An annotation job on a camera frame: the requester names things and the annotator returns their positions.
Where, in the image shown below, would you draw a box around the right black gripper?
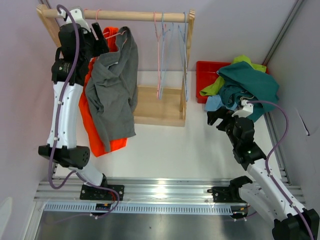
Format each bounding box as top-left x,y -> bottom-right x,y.
206,106 -> 247,148

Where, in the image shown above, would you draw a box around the light blue shorts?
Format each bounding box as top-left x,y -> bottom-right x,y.
204,95 -> 225,112

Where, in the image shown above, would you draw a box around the lime green shorts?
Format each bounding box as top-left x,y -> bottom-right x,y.
199,55 -> 267,96

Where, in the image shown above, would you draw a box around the grey shorts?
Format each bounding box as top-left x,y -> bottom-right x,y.
85,26 -> 139,152

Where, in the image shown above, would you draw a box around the teal shorts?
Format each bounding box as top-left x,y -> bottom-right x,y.
218,61 -> 279,108

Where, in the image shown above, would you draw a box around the blue wire hanger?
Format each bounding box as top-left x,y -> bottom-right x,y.
159,12 -> 171,100
177,12 -> 189,101

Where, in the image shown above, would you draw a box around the orange shorts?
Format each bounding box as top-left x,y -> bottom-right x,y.
78,26 -> 129,158

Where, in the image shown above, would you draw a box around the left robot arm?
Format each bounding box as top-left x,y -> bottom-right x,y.
38,22 -> 109,200

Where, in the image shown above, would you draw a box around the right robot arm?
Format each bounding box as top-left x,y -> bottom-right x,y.
207,107 -> 320,240

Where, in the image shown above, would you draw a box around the red plastic bin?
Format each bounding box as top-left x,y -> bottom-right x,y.
195,60 -> 270,105

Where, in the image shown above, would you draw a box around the wooden clothes rack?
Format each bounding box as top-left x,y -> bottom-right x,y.
35,4 -> 196,128

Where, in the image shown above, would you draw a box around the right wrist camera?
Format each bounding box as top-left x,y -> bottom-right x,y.
231,99 -> 254,118

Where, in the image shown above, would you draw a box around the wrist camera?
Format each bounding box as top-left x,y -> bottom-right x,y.
231,99 -> 254,118
59,7 -> 92,34

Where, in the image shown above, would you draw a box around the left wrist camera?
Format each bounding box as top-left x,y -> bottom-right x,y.
59,7 -> 92,34

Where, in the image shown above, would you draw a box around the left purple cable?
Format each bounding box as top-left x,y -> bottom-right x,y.
46,4 -> 121,221

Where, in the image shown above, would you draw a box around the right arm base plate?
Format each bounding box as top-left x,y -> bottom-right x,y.
206,186 -> 237,203

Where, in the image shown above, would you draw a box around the white slotted cable duct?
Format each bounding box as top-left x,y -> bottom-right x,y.
43,202 -> 233,216

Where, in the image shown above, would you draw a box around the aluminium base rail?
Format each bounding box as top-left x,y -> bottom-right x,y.
34,176 -> 306,207

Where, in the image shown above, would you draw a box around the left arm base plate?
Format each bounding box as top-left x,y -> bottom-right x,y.
79,184 -> 125,201

